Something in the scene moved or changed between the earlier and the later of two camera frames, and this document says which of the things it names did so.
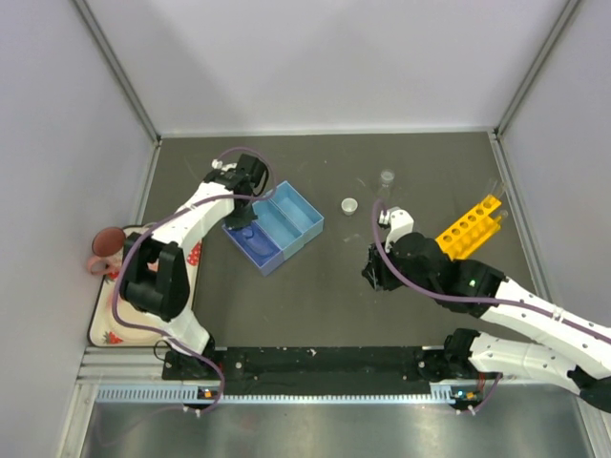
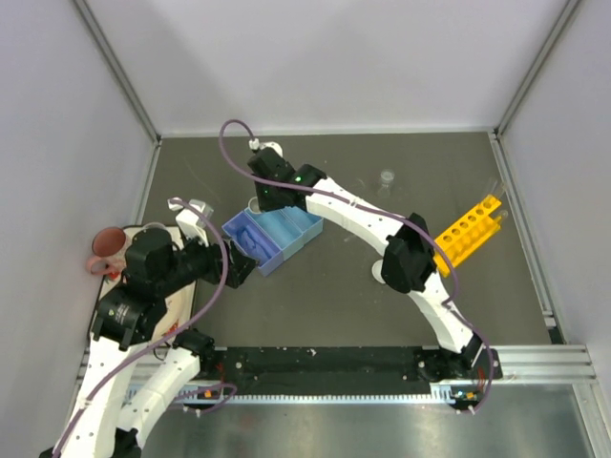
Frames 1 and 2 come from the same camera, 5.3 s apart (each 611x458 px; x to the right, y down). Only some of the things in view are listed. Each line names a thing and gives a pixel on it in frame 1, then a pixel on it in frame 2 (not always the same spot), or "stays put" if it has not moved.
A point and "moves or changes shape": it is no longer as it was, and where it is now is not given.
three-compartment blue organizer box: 284,221 stays put
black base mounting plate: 328,370 stays put
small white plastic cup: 348,205 moves or changes shape
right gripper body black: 383,276 → 267,198
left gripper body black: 242,216 → 201,261
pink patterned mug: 107,247 stays put
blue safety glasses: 255,243 stays put
